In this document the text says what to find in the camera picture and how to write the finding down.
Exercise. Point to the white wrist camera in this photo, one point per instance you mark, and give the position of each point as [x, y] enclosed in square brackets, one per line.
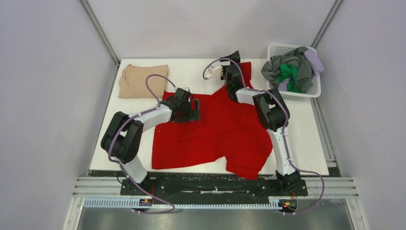
[187, 89]
[216, 72]

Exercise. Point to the grey t shirt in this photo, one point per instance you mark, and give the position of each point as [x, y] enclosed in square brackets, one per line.
[271, 70]

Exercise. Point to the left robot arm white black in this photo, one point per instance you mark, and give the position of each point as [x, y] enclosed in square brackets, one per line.
[123, 135]

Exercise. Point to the grey aluminium frame post left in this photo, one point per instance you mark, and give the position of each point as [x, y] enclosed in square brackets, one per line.
[100, 31]

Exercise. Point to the grey aluminium frame post right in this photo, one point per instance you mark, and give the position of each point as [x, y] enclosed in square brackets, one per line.
[327, 21]

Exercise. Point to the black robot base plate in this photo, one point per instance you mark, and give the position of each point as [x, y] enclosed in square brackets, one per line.
[220, 189]

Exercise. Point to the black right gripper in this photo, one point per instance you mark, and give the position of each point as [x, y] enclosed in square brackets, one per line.
[235, 57]

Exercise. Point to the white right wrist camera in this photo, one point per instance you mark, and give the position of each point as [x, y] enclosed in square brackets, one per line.
[216, 72]

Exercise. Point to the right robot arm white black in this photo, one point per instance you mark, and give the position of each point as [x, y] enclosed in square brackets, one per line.
[272, 113]

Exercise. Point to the lilac t shirt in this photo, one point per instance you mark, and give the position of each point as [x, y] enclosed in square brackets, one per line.
[308, 64]

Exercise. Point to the white slotted cable duct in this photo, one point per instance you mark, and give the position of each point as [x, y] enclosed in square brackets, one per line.
[147, 203]

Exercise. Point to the red t shirt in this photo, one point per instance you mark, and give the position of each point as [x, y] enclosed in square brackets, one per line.
[226, 129]

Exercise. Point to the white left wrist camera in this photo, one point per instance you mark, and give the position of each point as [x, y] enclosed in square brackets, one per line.
[187, 89]

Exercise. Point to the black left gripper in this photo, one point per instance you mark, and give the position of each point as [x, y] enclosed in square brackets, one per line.
[193, 115]

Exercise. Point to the white plastic laundry basket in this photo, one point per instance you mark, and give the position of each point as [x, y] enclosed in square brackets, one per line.
[281, 49]

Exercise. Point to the green t shirt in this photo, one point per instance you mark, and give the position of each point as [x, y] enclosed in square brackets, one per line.
[287, 78]

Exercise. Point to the folded beige t shirt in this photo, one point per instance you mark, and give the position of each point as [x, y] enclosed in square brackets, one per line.
[140, 82]

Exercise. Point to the grey aluminium frame post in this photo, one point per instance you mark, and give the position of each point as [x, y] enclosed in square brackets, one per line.
[327, 21]
[100, 31]

